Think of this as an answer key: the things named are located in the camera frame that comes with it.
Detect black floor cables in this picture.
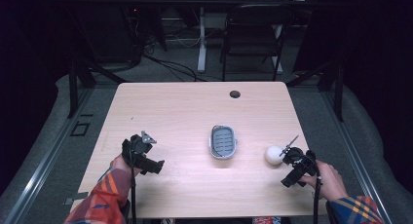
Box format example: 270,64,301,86
141,28,208,83

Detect black metal stand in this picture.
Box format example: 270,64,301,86
284,58,346,123
65,57,129,120

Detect dark computer tower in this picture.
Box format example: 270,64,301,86
76,2,144,64

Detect person's red patterned clothing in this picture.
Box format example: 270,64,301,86
251,216,282,224

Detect grey tape strip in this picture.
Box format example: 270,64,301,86
62,191,90,206

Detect metal floor rail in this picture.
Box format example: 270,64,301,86
2,87,95,224
320,90,394,224

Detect black folding chair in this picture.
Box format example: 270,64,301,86
219,3,296,83

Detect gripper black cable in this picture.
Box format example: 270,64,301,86
312,165,323,224
129,142,137,224

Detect grey soap dish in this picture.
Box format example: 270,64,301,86
208,124,239,161

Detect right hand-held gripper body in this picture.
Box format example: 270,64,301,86
282,134,319,179

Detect white ball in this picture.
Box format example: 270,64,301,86
264,145,285,167

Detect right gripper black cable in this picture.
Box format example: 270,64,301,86
312,165,323,224

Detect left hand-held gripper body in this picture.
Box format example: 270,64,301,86
121,130,158,168

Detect person's right hand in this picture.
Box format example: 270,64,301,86
299,159,350,204

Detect person's left hand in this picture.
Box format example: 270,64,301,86
109,153,142,177

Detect white desk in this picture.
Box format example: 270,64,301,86
177,0,321,75

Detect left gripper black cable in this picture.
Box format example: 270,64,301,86
129,142,137,224

